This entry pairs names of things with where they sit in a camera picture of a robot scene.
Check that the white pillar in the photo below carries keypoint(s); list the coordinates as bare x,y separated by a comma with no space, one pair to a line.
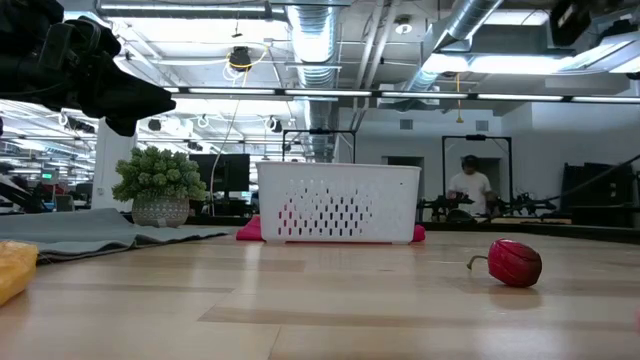
114,170

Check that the grey cloth mat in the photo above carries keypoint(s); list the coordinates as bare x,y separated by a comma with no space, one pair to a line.
75,230

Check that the red cloth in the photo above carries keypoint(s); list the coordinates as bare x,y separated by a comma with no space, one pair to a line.
250,232

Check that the person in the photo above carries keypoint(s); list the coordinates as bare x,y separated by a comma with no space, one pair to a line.
470,187

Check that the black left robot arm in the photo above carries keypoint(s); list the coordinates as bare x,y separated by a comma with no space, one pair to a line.
25,10

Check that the white ceiling sensor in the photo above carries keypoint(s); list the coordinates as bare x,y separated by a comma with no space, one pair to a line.
403,28

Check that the long LED light bar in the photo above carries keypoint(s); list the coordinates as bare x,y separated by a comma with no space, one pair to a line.
325,93

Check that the red bell pepper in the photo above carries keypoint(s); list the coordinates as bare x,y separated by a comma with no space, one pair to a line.
515,262

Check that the slim silver ventilation duct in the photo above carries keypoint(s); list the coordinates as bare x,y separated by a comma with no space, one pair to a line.
465,20

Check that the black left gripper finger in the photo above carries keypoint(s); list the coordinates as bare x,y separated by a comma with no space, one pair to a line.
122,120
130,92

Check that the yellow elongated toy vegetable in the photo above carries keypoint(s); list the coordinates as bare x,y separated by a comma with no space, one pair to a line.
15,270

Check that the green exit sign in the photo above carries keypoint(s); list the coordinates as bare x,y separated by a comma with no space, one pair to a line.
47,175

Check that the black background monitors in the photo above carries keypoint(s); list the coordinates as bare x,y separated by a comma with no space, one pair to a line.
220,172

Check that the black background station frame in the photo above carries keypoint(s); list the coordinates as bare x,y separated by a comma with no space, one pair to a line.
476,137

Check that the green plant in patterned pot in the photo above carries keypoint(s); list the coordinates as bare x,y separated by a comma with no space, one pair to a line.
157,175

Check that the black background robot arms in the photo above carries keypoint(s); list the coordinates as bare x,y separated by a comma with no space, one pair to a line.
525,205

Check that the white perforated plastic basket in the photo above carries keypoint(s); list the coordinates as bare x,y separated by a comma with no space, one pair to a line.
280,175

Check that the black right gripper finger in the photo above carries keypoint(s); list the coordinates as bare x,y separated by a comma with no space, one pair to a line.
572,25

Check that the wide silver ventilation duct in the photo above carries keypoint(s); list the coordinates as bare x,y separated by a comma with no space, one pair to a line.
315,60

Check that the black cabinet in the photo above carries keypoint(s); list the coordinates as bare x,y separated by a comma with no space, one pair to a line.
597,185

